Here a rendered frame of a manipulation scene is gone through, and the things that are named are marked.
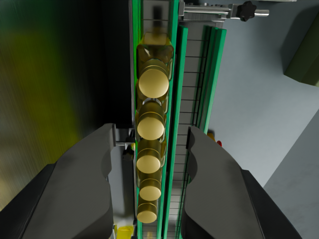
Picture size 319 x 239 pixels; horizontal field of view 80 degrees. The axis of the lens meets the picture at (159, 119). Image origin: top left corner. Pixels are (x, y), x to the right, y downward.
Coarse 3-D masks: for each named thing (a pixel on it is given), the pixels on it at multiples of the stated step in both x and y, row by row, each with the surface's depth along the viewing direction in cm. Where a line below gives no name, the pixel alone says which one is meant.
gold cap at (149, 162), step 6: (144, 144) 28; (150, 144) 28; (156, 144) 28; (138, 150) 28; (144, 150) 27; (150, 150) 27; (156, 150) 27; (138, 156) 26; (144, 156) 26; (150, 156) 26; (156, 156) 26; (138, 162) 26; (144, 162) 26; (150, 162) 26; (156, 162) 26; (138, 168) 27; (144, 168) 27; (150, 168) 27; (156, 168) 27
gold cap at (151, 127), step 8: (144, 104) 27; (152, 104) 26; (144, 112) 24; (152, 112) 24; (160, 112) 25; (144, 120) 23; (152, 120) 23; (160, 120) 23; (144, 128) 24; (152, 128) 24; (160, 128) 24; (144, 136) 24; (152, 136) 24
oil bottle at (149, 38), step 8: (144, 40) 31; (152, 40) 32; (160, 40) 32; (168, 40) 33; (136, 48) 28; (144, 48) 27; (152, 48) 27; (160, 48) 27; (168, 48) 27; (136, 56) 28; (144, 56) 26; (152, 56) 26; (160, 56) 26; (168, 56) 27; (136, 64) 28; (168, 64) 27; (136, 72) 29; (168, 72) 28
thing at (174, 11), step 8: (176, 0) 34; (176, 8) 34; (176, 16) 35; (176, 24) 36; (176, 32) 36; (168, 112) 45; (168, 120) 46; (168, 128) 47; (168, 136) 48; (160, 200) 60; (160, 208) 61; (160, 216) 63; (160, 224) 65; (160, 232) 68
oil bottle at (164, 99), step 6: (138, 90) 30; (168, 90) 30; (138, 96) 30; (144, 96) 29; (162, 96) 29; (168, 96) 30; (138, 102) 30; (162, 102) 30; (168, 102) 31; (138, 108) 30; (168, 108) 32
